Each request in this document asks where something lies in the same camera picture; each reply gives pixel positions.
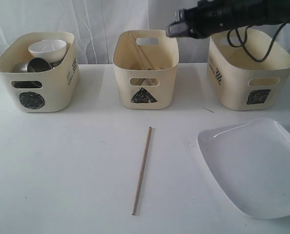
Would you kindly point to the white square plate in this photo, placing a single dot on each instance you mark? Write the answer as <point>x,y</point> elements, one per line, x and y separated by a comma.
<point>250,162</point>

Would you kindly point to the cream bin with black square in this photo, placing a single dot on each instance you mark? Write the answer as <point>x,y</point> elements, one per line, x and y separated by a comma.
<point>239,82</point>

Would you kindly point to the cream bin with black triangle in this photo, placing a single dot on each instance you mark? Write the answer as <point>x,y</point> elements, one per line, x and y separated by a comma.
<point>146,89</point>

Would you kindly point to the wooden chopstick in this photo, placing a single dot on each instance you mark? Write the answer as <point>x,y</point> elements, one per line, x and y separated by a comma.
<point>143,61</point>
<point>142,171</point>

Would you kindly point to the stainless steel bowl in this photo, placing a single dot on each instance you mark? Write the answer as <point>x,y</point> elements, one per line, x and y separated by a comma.
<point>26,84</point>

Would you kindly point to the stainless steel mug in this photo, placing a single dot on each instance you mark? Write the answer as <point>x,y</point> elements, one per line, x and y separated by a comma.
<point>56,64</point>
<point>34,65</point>

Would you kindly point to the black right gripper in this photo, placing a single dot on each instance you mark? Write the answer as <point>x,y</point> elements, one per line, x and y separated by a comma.
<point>208,17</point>

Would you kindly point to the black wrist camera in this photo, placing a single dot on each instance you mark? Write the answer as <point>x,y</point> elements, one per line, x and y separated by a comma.
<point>178,29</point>

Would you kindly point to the cream bin with black circle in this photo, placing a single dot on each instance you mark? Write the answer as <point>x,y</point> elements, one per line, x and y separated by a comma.
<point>58,84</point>

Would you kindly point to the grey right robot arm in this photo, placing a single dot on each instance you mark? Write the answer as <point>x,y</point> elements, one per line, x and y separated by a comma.
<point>261,12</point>

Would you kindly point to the white ceramic bowl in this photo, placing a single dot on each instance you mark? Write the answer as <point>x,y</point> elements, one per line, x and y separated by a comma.
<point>51,50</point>

